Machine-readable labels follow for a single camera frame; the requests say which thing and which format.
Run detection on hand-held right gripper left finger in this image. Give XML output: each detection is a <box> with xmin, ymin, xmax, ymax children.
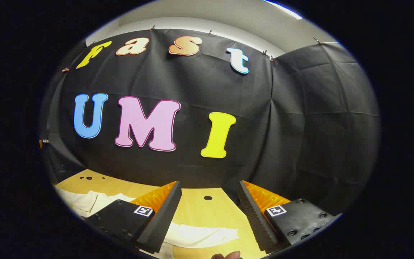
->
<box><xmin>84</xmin><ymin>181</ymin><xmax>183</xmax><ymax>254</ymax></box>

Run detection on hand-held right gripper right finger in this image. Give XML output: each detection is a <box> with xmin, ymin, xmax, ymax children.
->
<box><xmin>237</xmin><ymin>180</ymin><xmax>336</xmax><ymax>253</ymax></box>

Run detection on cream white sweater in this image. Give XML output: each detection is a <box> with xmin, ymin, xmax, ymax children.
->
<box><xmin>54</xmin><ymin>187</ymin><xmax>240</xmax><ymax>259</ymax></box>

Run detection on black backdrop cloth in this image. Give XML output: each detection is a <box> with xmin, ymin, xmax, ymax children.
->
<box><xmin>39</xmin><ymin>28</ymin><xmax>381</xmax><ymax>216</ymax></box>

